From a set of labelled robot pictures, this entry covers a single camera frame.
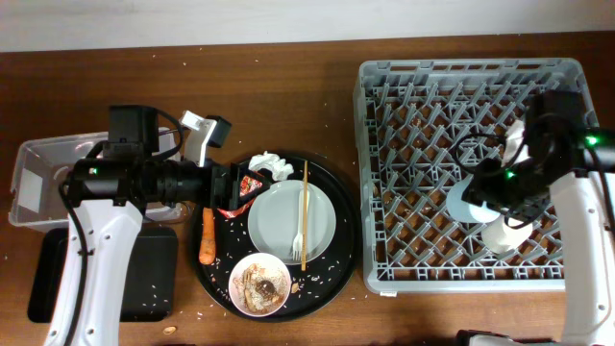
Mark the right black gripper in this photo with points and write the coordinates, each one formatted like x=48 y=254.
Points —
x=483 y=185

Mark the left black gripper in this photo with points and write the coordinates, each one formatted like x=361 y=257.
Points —
x=233 y=181

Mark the light blue cup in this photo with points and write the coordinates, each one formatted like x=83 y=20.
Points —
x=465 y=212

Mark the white paper cup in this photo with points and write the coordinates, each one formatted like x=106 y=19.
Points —
x=500 y=237

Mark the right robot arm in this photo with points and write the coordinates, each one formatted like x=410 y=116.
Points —
x=562 y=162

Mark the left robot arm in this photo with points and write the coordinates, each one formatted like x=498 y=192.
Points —
x=106 y=194

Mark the grey plastic dishwasher rack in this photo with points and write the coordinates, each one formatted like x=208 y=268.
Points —
x=418 y=125

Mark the red snack wrapper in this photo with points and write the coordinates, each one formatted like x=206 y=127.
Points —
x=247 y=186

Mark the crumpled white napkin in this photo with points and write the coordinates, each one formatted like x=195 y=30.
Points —
x=280 y=170

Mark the grey round plate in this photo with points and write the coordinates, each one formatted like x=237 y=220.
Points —
x=273 y=221

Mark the wooden chopstick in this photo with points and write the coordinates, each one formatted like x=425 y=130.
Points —
x=304 y=218

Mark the white plastic fork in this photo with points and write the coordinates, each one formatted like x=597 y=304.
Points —
x=297 y=246

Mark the round black serving tray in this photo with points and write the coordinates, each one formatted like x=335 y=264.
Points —
x=326 y=276

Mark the orange carrot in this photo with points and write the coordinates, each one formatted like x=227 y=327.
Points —
x=207 y=250

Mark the white bowl with leftovers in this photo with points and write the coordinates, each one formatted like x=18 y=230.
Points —
x=259 y=285

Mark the black rectangular tray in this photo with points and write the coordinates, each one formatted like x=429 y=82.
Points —
x=149 y=289

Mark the nut shell on table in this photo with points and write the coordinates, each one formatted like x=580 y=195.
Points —
x=169 y=330

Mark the clear plastic bin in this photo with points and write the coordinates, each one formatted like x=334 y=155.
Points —
x=41 y=165

